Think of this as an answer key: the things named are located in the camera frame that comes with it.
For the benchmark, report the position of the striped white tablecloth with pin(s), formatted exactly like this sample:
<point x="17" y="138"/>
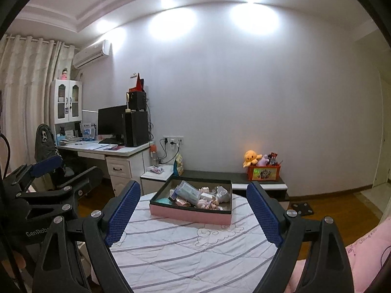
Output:
<point x="164" y="255"/>

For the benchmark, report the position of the baby doll blue dress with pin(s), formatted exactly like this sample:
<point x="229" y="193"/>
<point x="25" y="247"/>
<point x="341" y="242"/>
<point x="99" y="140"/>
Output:
<point x="206" y="204"/>

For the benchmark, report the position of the white glass-door cabinet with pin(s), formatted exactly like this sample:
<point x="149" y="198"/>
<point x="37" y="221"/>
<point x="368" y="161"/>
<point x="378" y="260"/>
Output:
<point x="65" y="101"/>

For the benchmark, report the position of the orange cap bottle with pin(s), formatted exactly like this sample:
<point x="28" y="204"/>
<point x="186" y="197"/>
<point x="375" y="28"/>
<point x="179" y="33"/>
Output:
<point x="154" y="155"/>

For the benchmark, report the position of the wall power strip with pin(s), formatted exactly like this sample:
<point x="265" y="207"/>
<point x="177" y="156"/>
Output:
<point x="174" y="139"/>

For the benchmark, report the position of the white mini fan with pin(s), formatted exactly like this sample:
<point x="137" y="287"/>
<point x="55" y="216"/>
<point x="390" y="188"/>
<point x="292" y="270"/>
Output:
<point x="222" y="195"/>

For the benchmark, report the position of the white side cabinet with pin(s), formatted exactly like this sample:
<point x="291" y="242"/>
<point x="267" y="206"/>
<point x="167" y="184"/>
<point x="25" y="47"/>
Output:
<point x="152" y="182"/>

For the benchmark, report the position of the white desk with drawers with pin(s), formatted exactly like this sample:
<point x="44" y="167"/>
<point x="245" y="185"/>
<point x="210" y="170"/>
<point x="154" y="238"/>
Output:
<point x="122" y="164"/>

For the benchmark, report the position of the pink bedding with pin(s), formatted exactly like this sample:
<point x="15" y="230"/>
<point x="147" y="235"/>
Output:
<point x="369" y="259"/>

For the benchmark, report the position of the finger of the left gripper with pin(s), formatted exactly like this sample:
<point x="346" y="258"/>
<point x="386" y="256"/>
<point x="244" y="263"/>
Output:
<point x="63" y="198"/>
<point x="42" y="167"/>

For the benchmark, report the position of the black bathroom scale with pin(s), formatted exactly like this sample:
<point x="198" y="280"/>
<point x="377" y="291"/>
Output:
<point x="302" y="208"/>

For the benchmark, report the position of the snack bag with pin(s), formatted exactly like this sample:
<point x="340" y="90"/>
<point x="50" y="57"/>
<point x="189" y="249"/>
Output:
<point x="178" y="165"/>

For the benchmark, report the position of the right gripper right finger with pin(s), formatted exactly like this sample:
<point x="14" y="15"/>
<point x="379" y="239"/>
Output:
<point x="326" y="267"/>

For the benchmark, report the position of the pink black storage box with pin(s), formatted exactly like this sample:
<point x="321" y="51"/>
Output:
<point x="193" y="214"/>

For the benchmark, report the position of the pink white block toy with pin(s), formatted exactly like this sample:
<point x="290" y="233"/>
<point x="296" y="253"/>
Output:
<point x="206" y="190"/>

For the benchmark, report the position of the black computer monitor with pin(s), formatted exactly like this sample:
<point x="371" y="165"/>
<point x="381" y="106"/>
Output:
<point x="110" y="123"/>

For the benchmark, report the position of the yellow octopus plush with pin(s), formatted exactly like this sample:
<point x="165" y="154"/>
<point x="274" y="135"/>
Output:
<point x="251" y="158"/>

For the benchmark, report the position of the black small speaker box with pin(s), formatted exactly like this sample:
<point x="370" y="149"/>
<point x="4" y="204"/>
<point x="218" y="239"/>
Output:
<point x="136" y="101"/>

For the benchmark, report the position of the clear wipes pack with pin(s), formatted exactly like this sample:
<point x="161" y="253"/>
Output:
<point x="188" y="192"/>

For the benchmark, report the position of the black office chair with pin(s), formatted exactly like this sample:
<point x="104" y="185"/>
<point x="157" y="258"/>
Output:
<point x="45" y="148"/>

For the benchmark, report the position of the black computer tower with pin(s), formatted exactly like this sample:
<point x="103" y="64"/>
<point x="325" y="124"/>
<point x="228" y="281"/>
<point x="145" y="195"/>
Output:
<point x="135" y="126"/>

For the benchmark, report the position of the blue small box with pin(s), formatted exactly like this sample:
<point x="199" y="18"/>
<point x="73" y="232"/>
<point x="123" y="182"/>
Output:
<point x="173" y="195"/>

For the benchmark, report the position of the white air conditioner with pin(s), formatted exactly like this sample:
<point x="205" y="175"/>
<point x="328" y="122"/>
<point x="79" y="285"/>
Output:
<point x="91" y="53"/>

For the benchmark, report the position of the white door frame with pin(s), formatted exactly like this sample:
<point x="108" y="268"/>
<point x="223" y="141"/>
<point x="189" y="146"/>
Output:
<point x="383" y="167"/>

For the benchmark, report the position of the teal clear case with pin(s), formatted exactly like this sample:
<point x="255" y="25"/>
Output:
<point x="164" y="201"/>

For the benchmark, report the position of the beige curtain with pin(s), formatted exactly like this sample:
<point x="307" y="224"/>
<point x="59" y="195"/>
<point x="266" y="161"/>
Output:
<point x="28" y="66"/>

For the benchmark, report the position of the pink doll figurine on cabinet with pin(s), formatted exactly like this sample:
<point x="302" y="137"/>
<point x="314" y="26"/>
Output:
<point x="64" y="75"/>

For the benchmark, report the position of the rose gold metal cylinder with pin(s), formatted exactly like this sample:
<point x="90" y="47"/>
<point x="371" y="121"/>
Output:
<point x="182" y="203"/>

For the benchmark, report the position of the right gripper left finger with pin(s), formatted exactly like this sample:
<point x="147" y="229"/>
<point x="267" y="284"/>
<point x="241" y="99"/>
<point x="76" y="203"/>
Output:
<point x="58" y="268"/>

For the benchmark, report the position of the orange toy box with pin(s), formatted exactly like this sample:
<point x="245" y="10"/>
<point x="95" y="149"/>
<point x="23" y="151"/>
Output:
<point x="267" y="173"/>

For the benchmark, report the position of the low black white bench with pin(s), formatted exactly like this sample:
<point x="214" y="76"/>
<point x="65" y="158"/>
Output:
<point x="275" y="189"/>

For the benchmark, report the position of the red calendar stand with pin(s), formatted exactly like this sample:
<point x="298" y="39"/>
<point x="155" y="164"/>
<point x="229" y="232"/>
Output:
<point x="139" y="83"/>

